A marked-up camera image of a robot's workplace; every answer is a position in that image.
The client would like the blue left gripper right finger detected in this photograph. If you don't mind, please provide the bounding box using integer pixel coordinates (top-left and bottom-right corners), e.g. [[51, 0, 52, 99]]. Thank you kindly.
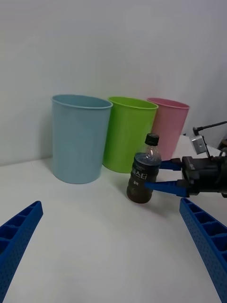
[[178, 197, 227, 303]]

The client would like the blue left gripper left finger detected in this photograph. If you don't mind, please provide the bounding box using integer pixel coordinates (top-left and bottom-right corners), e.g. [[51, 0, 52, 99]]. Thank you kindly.
[[0, 200, 44, 303]]

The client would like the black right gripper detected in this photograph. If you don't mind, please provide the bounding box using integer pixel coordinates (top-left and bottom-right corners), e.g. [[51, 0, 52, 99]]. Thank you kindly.
[[143, 155, 223, 198]]

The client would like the dark drink bottle black label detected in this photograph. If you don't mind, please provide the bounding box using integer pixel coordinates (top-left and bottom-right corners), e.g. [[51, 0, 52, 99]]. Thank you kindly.
[[126, 133, 163, 204]]

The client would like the green plastic bin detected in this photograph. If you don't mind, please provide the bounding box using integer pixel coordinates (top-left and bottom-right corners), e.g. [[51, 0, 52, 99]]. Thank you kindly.
[[102, 96, 159, 174]]

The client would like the pale blue plastic bin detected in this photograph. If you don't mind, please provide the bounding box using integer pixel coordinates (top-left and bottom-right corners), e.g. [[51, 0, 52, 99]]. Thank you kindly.
[[51, 94, 114, 185]]

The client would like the pink plastic bin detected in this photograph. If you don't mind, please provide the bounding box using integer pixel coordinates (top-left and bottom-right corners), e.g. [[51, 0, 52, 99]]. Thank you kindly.
[[146, 97, 191, 162]]

